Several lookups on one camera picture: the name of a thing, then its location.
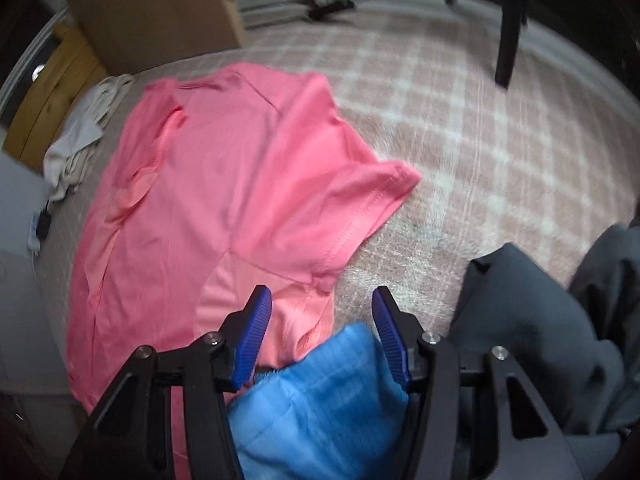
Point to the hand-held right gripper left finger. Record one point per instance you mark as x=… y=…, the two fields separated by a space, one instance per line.
x=252 y=340

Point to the pink t-shirt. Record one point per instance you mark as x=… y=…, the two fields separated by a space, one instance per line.
x=225 y=170

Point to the yellow pine board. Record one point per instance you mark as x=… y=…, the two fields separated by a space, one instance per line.
x=55 y=100

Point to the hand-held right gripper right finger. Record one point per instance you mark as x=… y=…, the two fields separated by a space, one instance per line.
x=392 y=340

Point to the light wooden board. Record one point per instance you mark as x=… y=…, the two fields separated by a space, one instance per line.
x=150 y=10

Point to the small black device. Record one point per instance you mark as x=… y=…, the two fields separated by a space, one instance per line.
x=44 y=222

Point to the black tripod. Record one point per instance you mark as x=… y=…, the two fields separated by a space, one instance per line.
x=507 y=45

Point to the blue striped garment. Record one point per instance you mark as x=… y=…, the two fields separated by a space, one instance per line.
x=310 y=400

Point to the dark grey garment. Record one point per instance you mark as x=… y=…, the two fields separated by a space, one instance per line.
x=525 y=320

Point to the beige garment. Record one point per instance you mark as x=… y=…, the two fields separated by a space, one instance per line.
x=107 y=92

